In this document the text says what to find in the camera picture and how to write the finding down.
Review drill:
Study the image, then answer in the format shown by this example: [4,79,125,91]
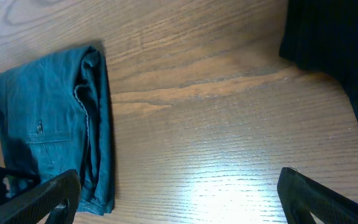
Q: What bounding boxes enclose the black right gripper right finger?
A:
[277,167,358,224]

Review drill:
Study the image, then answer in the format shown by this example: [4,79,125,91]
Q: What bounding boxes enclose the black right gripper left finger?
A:
[0,169,81,224]

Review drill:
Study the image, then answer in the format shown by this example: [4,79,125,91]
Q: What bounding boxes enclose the dark blue shorts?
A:
[0,45,114,215]

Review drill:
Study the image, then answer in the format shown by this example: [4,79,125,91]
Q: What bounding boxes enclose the black garment pile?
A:
[279,0,358,122]

